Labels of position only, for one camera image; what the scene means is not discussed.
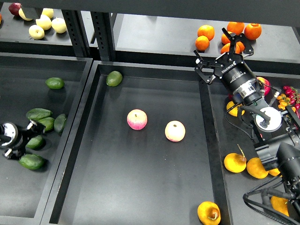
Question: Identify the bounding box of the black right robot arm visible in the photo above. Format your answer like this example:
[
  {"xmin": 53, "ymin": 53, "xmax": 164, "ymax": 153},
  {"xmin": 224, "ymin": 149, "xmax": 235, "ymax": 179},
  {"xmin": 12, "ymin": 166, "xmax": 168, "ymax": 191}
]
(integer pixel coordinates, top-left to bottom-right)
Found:
[{"xmin": 195, "ymin": 29, "xmax": 300, "ymax": 225}]

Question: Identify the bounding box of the green avocado in cluster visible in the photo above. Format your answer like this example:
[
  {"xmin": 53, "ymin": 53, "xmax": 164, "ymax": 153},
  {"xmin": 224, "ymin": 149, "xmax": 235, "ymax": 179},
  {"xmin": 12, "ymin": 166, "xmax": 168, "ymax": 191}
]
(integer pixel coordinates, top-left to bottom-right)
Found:
[{"xmin": 38, "ymin": 117, "xmax": 55, "ymax": 132}]

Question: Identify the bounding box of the orange top right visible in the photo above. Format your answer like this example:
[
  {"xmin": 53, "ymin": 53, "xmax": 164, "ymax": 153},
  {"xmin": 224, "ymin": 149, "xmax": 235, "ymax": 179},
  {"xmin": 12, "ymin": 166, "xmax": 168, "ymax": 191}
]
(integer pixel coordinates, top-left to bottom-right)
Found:
[{"xmin": 244, "ymin": 23, "xmax": 262, "ymax": 40}]

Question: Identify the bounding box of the red cherry tomato bunch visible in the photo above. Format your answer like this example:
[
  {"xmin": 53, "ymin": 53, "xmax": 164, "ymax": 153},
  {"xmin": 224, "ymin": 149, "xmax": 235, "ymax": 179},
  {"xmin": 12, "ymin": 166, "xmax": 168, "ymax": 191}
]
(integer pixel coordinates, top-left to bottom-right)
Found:
[{"xmin": 283, "ymin": 86, "xmax": 300, "ymax": 110}]

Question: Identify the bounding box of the green avocado lower cluster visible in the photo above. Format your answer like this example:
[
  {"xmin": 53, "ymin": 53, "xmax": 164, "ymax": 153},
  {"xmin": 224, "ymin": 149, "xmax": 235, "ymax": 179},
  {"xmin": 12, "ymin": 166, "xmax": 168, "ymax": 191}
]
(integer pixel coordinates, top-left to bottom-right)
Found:
[{"xmin": 26, "ymin": 135, "xmax": 45, "ymax": 150}]

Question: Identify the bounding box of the yellow pear middle right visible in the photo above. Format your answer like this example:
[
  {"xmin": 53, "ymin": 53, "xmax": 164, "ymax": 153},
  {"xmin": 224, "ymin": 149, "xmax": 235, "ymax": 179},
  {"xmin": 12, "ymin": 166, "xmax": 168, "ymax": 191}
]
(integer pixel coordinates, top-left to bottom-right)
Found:
[{"xmin": 246, "ymin": 157, "xmax": 269, "ymax": 179}]

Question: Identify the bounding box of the orange centre small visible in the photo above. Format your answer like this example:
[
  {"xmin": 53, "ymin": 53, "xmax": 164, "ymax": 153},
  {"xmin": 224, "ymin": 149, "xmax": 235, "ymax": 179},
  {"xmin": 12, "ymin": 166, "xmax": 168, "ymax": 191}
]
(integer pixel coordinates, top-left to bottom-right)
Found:
[{"xmin": 221, "ymin": 33, "xmax": 231, "ymax": 45}]

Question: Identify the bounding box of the dark avocado upper cluster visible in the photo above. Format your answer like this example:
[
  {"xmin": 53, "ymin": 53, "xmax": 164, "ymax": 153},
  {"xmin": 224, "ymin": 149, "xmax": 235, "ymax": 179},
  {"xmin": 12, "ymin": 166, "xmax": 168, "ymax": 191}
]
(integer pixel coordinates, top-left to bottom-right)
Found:
[{"xmin": 26, "ymin": 108, "xmax": 52, "ymax": 121}]

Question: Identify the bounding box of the pale yellow pink apple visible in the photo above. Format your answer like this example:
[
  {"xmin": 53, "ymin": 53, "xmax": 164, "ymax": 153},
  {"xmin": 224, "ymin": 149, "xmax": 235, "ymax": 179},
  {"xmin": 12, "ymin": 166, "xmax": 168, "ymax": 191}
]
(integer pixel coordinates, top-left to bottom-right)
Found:
[{"xmin": 165, "ymin": 120, "xmax": 186, "ymax": 142}]

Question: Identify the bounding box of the dark avocado by wall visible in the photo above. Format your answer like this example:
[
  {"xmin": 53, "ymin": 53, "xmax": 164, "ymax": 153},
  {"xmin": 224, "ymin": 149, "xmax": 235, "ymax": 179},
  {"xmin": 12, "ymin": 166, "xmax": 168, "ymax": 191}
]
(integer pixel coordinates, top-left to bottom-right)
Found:
[{"xmin": 53, "ymin": 113, "xmax": 67, "ymax": 135}]

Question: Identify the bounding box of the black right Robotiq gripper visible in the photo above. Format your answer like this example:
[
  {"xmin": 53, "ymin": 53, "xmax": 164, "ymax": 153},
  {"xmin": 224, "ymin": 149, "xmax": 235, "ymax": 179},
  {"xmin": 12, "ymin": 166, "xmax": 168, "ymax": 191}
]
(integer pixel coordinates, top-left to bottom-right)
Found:
[{"xmin": 194, "ymin": 28, "xmax": 256, "ymax": 93}]

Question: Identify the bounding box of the orange lower left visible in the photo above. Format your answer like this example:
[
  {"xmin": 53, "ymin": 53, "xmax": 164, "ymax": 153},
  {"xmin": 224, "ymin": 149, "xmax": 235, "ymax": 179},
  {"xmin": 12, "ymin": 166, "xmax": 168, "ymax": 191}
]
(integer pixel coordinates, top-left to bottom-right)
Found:
[{"xmin": 195, "ymin": 36, "xmax": 210, "ymax": 51}]

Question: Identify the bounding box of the orange cherry tomato bunch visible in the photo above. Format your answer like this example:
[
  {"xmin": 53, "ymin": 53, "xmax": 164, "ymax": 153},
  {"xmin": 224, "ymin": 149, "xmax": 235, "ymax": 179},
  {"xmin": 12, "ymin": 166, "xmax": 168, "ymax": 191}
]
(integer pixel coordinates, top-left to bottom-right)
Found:
[{"xmin": 277, "ymin": 94, "xmax": 290, "ymax": 110}]

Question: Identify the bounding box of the orange small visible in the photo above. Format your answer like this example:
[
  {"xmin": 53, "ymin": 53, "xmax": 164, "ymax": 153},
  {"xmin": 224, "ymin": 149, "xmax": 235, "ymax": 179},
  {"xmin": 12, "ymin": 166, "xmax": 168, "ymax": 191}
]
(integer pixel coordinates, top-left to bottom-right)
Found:
[
  {"xmin": 236, "ymin": 41, "xmax": 245, "ymax": 53},
  {"xmin": 221, "ymin": 33, "xmax": 231, "ymax": 45}
]

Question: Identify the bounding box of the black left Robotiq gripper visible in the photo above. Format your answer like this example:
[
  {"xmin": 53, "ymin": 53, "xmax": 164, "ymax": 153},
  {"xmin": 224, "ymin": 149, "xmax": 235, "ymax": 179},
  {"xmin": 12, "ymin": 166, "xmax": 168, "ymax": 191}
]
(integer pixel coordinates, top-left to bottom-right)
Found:
[{"xmin": 0, "ymin": 120, "xmax": 46, "ymax": 160}]

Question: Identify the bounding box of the pale yellow apple right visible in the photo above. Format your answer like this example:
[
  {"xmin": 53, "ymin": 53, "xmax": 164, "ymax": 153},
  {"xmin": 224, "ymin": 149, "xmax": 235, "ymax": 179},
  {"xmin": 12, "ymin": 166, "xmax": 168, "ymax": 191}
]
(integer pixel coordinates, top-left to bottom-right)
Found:
[{"xmin": 52, "ymin": 17, "xmax": 67, "ymax": 34}]

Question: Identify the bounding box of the pink red apple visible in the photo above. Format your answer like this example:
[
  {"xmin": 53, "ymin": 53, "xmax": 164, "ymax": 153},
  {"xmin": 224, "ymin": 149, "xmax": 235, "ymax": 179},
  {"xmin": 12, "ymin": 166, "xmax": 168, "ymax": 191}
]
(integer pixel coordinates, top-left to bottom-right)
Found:
[{"xmin": 127, "ymin": 109, "xmax": 148, "ymax": 130}]

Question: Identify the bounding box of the large black centre tray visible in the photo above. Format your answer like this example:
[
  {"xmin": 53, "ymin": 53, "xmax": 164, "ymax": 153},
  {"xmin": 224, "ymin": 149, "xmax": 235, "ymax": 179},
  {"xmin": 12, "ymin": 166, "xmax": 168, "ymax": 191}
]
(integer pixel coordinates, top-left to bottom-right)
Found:
[{"xmin": 41, "ymin": 61, "xmax": 220, "ymax": 225}]

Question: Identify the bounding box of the yellow pear long stem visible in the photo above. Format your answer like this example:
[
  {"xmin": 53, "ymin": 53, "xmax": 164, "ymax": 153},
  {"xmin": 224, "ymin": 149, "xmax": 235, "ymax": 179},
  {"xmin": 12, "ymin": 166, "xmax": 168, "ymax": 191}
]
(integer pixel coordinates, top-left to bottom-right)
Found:
[{"xmin": 224, "ymin": 144, "xmax": 247, "ymax": 173}]

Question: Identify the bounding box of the pale yellow apple middle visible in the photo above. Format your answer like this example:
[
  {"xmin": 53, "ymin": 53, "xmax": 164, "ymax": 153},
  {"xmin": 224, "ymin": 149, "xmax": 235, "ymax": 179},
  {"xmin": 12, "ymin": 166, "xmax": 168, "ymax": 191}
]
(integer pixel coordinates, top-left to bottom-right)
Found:
[{"xmin": 36, "ymin": 15, "xmax": 52, "ymax": 30}]

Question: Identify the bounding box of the orange top left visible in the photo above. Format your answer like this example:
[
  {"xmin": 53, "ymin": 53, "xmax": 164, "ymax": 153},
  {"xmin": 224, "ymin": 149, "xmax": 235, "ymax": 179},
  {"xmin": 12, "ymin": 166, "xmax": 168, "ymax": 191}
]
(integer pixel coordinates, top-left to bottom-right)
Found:
[{"xmin": 197, "ymin": 24, "xmax": 215, "ymax": 41}]

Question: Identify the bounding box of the black right tray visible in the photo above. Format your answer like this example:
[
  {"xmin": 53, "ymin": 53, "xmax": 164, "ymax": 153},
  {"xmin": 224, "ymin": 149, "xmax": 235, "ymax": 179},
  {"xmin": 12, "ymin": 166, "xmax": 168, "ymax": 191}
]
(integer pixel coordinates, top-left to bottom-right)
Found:
[{"xmin": 199, "ymin": 70, "xmax": 300, "ymax": 225}]

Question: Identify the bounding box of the yellow pear far right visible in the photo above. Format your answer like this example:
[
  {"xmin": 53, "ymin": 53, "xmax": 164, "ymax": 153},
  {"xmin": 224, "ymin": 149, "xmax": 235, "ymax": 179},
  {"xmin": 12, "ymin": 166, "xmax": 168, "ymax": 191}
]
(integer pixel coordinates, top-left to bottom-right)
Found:
[{"xmin": 268, "ymin": 168, "xmax": 281, "ymax": 177}]

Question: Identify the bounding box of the yellow pear with stem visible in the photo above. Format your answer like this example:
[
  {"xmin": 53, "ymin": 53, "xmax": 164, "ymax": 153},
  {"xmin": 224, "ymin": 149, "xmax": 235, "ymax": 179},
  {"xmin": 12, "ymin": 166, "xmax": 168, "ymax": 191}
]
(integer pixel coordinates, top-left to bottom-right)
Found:
[{"xmin": 197, "ymin": 201, "xmax": 221, "ymax": 225}]

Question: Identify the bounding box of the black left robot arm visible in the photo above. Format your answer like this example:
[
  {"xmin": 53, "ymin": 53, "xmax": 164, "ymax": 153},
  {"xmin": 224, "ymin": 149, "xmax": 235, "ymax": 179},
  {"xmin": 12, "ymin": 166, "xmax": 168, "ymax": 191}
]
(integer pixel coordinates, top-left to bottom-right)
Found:
[{"xmin": 0, "ymin": 120, "xmax": 45, "ymax": 160}]

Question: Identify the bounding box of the pale yellow apple back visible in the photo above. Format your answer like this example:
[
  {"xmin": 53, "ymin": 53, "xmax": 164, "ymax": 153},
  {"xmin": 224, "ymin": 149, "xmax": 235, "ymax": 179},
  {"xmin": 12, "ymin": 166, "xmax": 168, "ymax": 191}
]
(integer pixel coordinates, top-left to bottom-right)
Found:
[{"xmin": 42, "ymin": 8, "xmax": 54, "ymax": 19}]

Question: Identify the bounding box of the orange front large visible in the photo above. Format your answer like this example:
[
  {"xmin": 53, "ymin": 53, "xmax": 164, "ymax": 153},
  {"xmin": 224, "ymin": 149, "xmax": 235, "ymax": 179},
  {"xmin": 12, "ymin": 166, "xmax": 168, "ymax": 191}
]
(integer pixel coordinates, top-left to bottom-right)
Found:
[{"xmin": 220, "ymin": 43, "xmax": 240, "ymax": 54}]

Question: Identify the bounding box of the dark green avocado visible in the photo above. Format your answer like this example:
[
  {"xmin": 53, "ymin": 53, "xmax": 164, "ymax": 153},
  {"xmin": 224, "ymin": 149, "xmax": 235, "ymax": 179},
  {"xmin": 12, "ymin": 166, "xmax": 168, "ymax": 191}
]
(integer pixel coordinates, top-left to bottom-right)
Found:
[{"xmin": 18, "ymin": 154, "xmax": 45, "ymax": 170}]

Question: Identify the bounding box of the black perforated shelf post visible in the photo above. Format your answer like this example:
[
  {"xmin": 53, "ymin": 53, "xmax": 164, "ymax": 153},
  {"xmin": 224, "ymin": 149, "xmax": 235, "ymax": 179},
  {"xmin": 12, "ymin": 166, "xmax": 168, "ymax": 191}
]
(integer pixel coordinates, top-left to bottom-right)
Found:
[{"xmin": 91, "ymin": 12, "xmax": 116, "ymax": 61}]

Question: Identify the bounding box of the round green avocado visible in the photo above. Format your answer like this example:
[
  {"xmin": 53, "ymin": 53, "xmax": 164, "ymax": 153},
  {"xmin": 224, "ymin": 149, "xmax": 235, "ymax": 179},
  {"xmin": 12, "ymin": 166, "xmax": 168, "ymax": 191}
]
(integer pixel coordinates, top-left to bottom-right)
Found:
[{"xmin": 106, "ymin": 71, "xmax": 123, "ymax": 87}]

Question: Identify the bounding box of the yellow pear upper right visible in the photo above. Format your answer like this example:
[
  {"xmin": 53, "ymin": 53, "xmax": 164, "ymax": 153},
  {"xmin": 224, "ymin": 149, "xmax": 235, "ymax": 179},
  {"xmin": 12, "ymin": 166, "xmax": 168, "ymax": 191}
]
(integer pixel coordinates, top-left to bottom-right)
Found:
[{"xmin": 226, "ymin": 101, "xmax": 242, "ymax": 117}]

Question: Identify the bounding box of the green avocado top left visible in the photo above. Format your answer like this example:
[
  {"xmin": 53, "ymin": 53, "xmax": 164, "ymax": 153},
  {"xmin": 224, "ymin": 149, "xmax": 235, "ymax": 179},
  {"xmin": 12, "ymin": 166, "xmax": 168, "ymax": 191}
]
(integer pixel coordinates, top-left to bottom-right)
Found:
[{"xmin": 45, "ymin": 77, "xmax": 65, "ymax": 90}]

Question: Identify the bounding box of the dark red apple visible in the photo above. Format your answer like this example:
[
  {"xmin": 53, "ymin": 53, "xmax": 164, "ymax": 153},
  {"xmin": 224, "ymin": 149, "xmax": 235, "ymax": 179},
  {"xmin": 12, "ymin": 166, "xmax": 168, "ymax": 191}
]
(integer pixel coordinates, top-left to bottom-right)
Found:
[{"xmin": 8, "ymin": 2, "xmax": 21, "ymax": 16}]

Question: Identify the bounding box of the pale yellow apple front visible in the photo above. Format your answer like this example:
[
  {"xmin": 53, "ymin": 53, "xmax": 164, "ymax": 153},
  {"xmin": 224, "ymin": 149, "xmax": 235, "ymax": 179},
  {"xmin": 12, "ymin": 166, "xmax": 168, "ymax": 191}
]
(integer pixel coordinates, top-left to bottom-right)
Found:
[{"xmin": 29, "ymin": 25, "xmax": 45, "ymax": 40}]

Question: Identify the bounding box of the black left tray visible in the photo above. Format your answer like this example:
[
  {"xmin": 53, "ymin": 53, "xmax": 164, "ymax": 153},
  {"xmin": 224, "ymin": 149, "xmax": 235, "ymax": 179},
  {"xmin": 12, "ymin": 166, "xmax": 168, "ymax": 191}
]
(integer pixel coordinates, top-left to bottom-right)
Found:
[{"xmin": 0, "ymin": 53, "xmax": 92, "ymax": 225}]

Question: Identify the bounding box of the red apple right tray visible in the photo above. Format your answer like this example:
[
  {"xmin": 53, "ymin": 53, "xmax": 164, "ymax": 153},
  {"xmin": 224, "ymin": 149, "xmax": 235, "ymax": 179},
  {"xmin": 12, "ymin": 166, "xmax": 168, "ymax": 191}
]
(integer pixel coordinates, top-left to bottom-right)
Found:
[{"xmin": 257, "ymin": 77, "xmax": 271, "ymax": 96}]

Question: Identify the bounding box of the orange right small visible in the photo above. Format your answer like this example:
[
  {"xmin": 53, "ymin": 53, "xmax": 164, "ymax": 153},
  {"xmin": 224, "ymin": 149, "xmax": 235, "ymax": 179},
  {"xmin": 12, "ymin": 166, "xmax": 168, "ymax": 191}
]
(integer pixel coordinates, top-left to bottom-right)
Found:
[{"xmin": 236, "ymin": 41, "xmax": 245, "ymax": 53}]

